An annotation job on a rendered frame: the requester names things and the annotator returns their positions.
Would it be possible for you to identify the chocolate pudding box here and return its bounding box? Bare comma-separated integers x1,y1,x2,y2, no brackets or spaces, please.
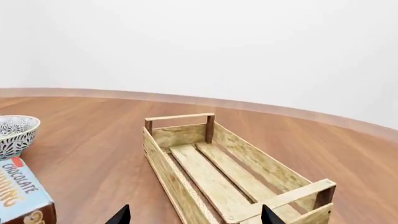
0,157,57,224

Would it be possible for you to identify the light wooden slatted tray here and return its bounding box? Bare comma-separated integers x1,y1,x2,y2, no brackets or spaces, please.
142,112,337,224

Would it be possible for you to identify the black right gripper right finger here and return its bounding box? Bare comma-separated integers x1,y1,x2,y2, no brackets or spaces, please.
261,203,287,224

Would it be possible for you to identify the black white patterned bowl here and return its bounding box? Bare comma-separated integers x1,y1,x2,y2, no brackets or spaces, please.
0,115,42,161

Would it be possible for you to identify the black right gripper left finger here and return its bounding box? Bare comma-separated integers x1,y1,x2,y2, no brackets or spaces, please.
104,203,131,224

